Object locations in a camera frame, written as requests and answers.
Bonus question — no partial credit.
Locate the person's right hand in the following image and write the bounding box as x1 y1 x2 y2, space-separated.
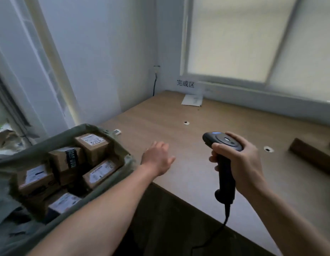
209 132 267 198

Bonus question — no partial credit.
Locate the person's left hand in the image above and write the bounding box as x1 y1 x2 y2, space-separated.
140 141 176 176

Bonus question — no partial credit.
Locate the black barcode scanner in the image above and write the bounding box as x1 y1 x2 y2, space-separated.
202 131 245 211

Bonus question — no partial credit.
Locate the person's right forearm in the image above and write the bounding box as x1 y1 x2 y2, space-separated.
243 181 330 256

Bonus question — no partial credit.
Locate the person's left forearm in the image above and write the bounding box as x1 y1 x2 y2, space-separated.
29 163 158 256

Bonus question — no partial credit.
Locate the green fabric sack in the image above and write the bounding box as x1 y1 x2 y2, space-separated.
0 124 137 256

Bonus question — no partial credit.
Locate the white paper sheet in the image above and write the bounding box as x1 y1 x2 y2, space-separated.
181 94 203 107

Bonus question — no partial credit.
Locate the flat cardboard box white label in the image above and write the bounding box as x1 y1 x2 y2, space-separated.
82 158 124 190

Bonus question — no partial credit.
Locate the cardboard box with handwritten label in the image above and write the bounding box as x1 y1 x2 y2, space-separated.
74 133 111 166

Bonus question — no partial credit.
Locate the plain brown cardboard box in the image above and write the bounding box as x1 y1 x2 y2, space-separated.
288 138 330 174

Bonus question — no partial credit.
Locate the cardboard box with black tape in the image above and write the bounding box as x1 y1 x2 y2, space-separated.
48 146 86 186

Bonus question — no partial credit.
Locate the white roller blind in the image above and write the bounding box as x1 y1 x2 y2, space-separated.
187 0 330 102

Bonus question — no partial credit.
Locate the dark box with white label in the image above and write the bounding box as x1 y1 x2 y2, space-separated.
47 192 83 225

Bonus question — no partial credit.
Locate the wide cardboard box white label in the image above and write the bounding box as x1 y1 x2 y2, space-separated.
17 164 61 197

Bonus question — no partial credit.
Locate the crumpled packaging paper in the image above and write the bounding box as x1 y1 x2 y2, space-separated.
0 124 25 155

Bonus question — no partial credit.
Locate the white window frame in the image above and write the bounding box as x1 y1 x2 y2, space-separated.
179 0 330 120

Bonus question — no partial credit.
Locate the white wall sign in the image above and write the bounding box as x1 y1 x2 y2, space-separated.
176 79 196 89

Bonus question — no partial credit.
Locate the black scanner cable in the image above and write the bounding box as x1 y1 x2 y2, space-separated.
191 203 232 256

